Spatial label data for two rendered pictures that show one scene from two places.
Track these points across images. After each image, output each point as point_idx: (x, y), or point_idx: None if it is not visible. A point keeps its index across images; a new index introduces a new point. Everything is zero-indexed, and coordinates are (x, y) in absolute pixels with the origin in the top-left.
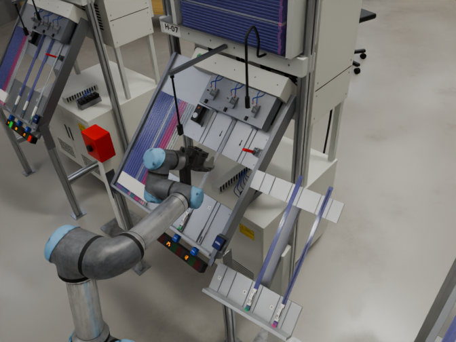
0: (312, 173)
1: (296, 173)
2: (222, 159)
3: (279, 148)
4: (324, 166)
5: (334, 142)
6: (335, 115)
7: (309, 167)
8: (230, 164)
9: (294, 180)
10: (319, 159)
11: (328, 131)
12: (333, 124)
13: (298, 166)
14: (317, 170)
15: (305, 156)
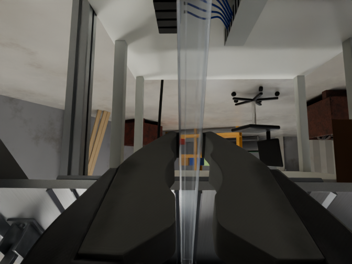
0: (135, 60)
1: (71, 99)
2: (301, 19)
3: (209, 68)
4: (135, 70)
5: (136, 107)
6: (138, 146)
7: (147, 63)
8: (277, 18)
9: (78, 76)
10: (150, 74)
11: (159, 109)
12: (140, 132)
13: (66, 120)
14: (135, 64)
15: (114, 109)
